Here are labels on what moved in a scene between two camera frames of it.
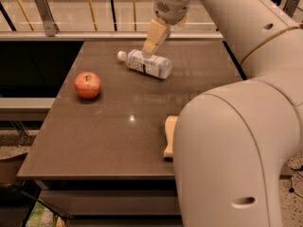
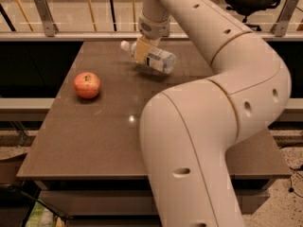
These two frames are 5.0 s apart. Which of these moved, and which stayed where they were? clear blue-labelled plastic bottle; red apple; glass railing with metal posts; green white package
Moved: clear blue-labelled plastic bottle
Stayed: glass railing with metal posts; green white package; red apple
